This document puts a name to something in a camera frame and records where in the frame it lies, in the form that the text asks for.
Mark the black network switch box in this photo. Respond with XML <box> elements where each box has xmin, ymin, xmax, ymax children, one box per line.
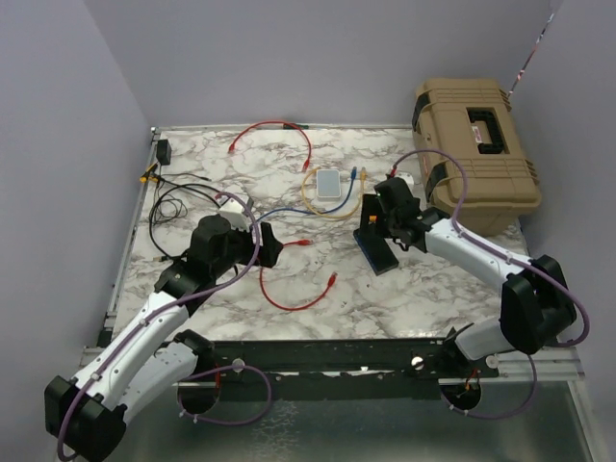
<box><xmin>353</xmin><ymin>228</ymin><xmax>398</xmax><ymax>275</ymax></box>

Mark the blue ethernet cable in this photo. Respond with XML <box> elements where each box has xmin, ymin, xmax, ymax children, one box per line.
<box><xmin>252</xmin><ymin>166</ymin><xmax>361</xmax><ymax>227</ymax></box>

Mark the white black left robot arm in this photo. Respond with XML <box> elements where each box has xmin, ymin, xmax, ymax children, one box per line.
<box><xmin>44</xmin><ymin>215</ymin><xmax>283</xmax><ymax>461</ymax></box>

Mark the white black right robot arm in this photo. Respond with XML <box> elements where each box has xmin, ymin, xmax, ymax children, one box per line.
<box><xmin>353</xmin><ymin>177</ymin><xmax>577</xmax><ymax>376</ymax></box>

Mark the white small router box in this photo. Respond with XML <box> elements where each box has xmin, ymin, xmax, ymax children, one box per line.
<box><xmin>316</xmin><ymin>168</ymin><xmax>342</xmax><ymax>201</ymax></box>

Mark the yellow black screwdriver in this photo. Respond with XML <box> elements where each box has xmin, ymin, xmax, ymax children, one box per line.
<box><xmin>140</xmin><ymin>163</ymin><xmax>159</xmax><ymax>184</ymax></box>

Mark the black power adapter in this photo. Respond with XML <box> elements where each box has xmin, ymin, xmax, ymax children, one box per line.
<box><xmin>155</xmin><ymin>140</ymin><xmax>172</xmax><ymax>167</ymax></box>

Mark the tan plastic tool case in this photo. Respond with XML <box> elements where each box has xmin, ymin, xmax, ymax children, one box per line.
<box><xmin>412</xmin><ymin>78</ymin><xmax>541</xmax><ymax>237</ymax></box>

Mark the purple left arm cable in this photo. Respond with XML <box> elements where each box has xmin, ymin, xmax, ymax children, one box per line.
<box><xmin>56</xmin><ymin>192</ymin><xmax>273</xmax><ymax>462</ymax></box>

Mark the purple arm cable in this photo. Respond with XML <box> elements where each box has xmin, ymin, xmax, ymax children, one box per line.
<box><xmin>389</xmin><ymin>147</ymin><xmax>592</xmax><ymax>420</ymax></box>
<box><xmin>56</xmin><ymin>192</ymin><xmax>273</xmax><ymax>462</ymax></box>

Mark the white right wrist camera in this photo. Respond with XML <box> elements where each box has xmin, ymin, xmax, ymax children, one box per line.
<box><xmin>389</xmin><ymin>169</ymin><xmax>415</xmax><ymax>188</ymax></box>

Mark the black ethernet cable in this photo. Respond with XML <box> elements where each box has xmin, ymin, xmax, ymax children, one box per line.
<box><xmin>148</xmin><ymin>184</ymin><xmax>222</xmax><ymax>264</ymax></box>

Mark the yellow ethernet cable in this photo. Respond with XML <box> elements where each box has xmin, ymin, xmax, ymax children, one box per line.
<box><xmin>301</xmin><ymin>166</ymin><xmax>370</xmax><ymax>221</ymax></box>

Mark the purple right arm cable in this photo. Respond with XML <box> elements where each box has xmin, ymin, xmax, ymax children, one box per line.
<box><xmin>389</xmin><ymin>147</ymin><xmax>592</xmax><ymax>420</ymax></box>

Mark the thin black adapter cord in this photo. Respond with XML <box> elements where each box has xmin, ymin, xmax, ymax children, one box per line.
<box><xmin>149</xmin><ymin>158</ymin><xmax>212</xmax><ymax>227</ymax></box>

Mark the green screwdriver at wall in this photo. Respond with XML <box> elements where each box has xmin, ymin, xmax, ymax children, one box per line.
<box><xmin>282</xmin><ymin>123</ymin><xmax>310</xmax><ymax>130</ymax></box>

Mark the aluminium frame rail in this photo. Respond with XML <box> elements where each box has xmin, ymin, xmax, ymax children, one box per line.
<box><xmin>52</xmin><ymin>127</ymin><xmax>160</xmax><ymax>462</ymax></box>

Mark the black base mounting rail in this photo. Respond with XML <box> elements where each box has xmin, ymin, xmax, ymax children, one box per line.
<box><xmin>95</xmin><ymin>336</ymin><xmax>511</xmax><ymax>403</ymax></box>

